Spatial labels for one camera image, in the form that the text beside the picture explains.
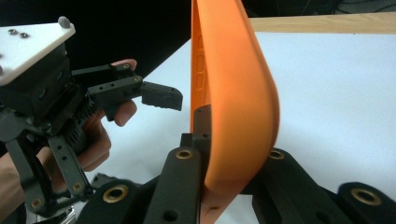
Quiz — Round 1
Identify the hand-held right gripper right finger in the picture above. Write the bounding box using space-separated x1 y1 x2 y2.
242 148 346 224

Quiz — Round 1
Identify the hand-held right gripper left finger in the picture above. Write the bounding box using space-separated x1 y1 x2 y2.
143 104 213 224

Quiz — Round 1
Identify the orange phone case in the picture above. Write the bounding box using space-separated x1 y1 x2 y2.
190 0 280 224

